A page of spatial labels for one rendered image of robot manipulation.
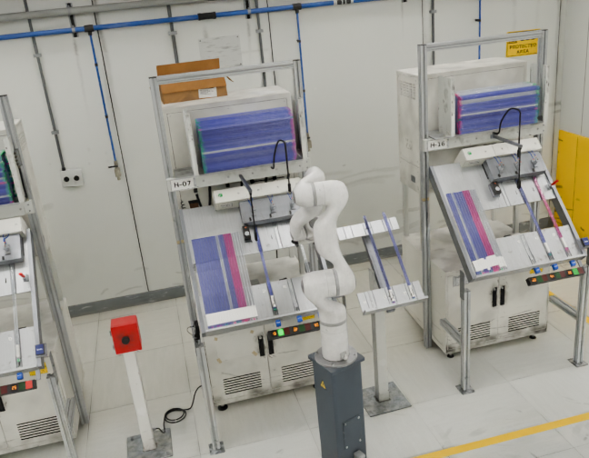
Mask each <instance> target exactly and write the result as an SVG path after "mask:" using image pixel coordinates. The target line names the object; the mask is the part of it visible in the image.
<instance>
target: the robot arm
mask: <svg viewBox="0 0 589 458"><path fill-rule="evenodd" d="M292 195H293V200H294V203H295V204H296V205H298V206H300V208H299V209H298V210H297V211H296V212H295V213H294V215H293V216H292V218H291V221H290V235H291V238H292V239H293V240H291V243H292V244H294V245H296V248H297V247H298V245H299V244H309V243H313V244H314V245H315V248H316V251H317V252H318V253H319V254H320V255H321V256H322V257H323V258H324V259H326V260H328V261H330V262H331V263H332V264H333V265H334V268H333V269H326V270H320V271H314V272H310V273H308V274H306V275H304V277H303V279H302V282H301V287H302V291H303V294H304V296H305V297H306V298H307V299H308V300H309V301H310V302H311V303H312V304H314V305H315V306H316V308H317V310H318V313H319V322H320V332H321V343H322V347H320V348H319V349H318V350H317V351H316V352H315V355H314V358H315V360H316V362H317V363H319V364H320V365H322V366H324V367H328V368H341V367H345V366H347V365H349V364H351V363H353V362H354V361H355V360H356V358H357V351H356V350H355V349H354V347H353V346H351V345H349V343H348V331H347V318H346V310H345V307H344V305H343V304H341V303H338V302H336V301H332V300H329V299H326V298H328V297H335V296H341V295H347V294H350V293H352V292H353V291H354V289H355V287H356V279H355V276H354V273H353V271H352V269H351V268H350V266H349V265H348V264H347V262H346V261H345V259H344V258H343V256H342V253H341V251H340V248H339V244H338V238H337V228H336V221H337V218H338V216H339V214H340V213H341V212H342V210H343V209H344V207H345V205H346V203H347V200H348V195H349V193H348V189H347V187H346V185H345V184H344V183H343V182H341V181H337V180H330V181H326V180H325V177H324V172H323V171H322V170H321V169H320V168H318V167H316V166H313V167H310V168H309V169H308V170H307V171H306V172H305V174H304V178H303V179H301V180H300V181H299V182H298V183H297V184H296V185H295V187H294V190H293V193H292ZM323 205H326V209H325V211H324V212H323V213H322V214H321V216H318V215H319V214H320V213H321V212H322V210H323Z"/></svg>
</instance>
